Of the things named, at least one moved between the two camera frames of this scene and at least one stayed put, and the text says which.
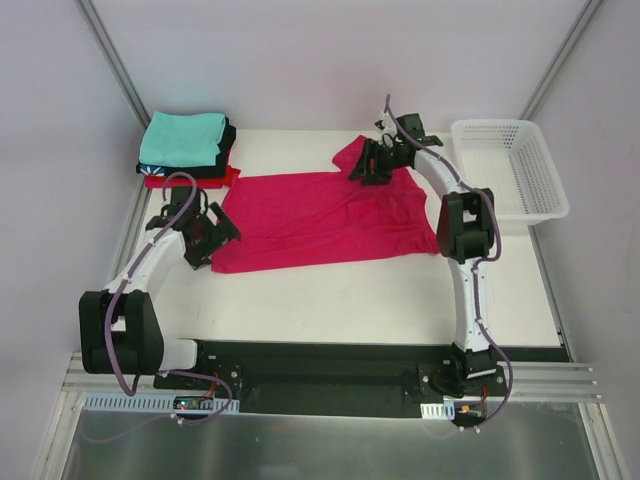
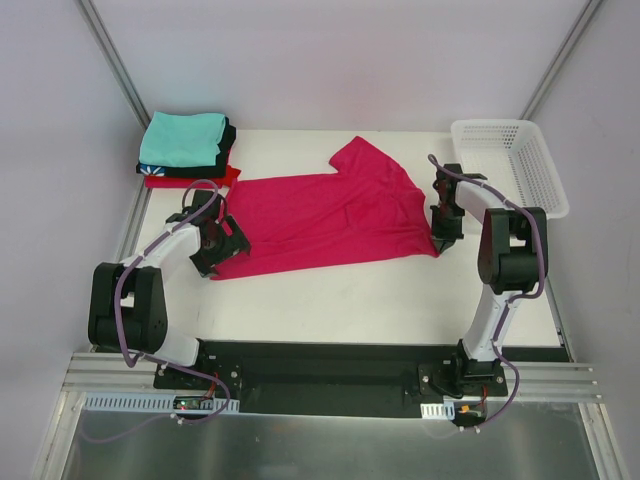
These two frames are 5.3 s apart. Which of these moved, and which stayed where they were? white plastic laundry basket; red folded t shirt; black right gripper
Moved: black right gripper
Stayed: red folded t shirt; white plastic laundry basket
